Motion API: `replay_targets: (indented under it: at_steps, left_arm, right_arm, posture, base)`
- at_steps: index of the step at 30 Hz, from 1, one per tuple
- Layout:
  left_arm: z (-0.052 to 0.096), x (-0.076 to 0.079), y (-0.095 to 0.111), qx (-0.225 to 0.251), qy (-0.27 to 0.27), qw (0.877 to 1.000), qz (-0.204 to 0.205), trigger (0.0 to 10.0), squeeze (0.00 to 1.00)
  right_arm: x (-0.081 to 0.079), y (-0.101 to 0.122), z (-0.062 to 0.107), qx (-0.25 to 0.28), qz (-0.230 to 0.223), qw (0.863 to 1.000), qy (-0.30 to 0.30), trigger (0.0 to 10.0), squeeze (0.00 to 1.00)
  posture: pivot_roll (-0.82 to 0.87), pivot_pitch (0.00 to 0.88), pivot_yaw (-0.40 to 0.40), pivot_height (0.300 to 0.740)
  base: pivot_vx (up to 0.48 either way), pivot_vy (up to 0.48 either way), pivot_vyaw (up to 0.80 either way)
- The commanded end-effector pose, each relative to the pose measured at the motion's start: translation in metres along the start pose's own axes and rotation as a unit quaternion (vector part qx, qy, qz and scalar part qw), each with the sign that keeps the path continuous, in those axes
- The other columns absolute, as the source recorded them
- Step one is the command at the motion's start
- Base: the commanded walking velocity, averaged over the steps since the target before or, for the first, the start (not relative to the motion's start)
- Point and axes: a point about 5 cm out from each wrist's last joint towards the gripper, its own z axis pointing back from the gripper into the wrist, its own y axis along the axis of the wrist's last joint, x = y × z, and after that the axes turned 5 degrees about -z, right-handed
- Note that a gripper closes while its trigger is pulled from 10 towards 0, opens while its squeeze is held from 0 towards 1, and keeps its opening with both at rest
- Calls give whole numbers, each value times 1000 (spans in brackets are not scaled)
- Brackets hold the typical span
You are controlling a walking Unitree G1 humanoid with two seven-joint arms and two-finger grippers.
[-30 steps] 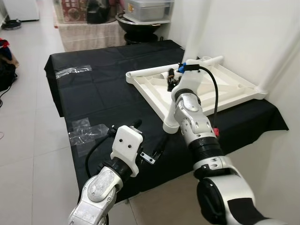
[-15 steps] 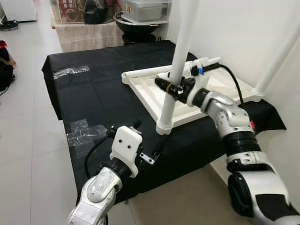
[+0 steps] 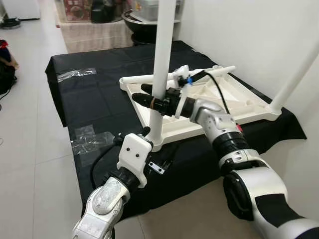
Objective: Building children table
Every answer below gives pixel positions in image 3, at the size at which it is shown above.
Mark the clear tape cross patch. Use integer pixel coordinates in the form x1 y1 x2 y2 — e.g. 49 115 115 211
71 124 115 155

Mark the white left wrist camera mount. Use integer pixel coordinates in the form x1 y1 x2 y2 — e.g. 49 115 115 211
117 133 154 189

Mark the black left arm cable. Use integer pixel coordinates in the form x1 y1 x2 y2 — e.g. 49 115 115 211
90 142 125 190

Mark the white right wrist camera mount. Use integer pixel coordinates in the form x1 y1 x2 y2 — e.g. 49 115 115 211
172 65 207 118

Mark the black table cloth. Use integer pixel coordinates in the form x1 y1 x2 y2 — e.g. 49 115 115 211
45 41 307 220

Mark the flat clear plastic bag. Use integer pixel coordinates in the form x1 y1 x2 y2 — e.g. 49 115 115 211
56 68 98 83

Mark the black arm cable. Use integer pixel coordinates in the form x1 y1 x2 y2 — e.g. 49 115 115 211
204 71 231 115
90 142 125 190

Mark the black kitchen appliance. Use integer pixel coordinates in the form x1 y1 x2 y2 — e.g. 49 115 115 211
92 0 125 23

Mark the black bag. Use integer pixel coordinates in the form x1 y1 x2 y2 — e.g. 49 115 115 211
0 40 18 95

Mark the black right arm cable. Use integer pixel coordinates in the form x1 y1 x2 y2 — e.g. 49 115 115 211
204 71 231 115

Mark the small black pan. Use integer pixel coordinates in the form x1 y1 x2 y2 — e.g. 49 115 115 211
0 17 20 28

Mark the beige striped cloth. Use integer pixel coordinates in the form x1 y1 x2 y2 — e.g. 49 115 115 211
60 20 135 53

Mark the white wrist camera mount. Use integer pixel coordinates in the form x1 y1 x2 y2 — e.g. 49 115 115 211
117 133 154 189
172 65 207 118

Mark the white low appliance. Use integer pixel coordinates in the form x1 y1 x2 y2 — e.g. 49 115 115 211
0 0 40 20

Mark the steel tray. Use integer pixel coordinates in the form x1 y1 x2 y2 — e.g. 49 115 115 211
132 0 182 23

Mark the white plastic table top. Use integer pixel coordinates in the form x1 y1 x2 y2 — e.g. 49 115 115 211
120 65 282 152

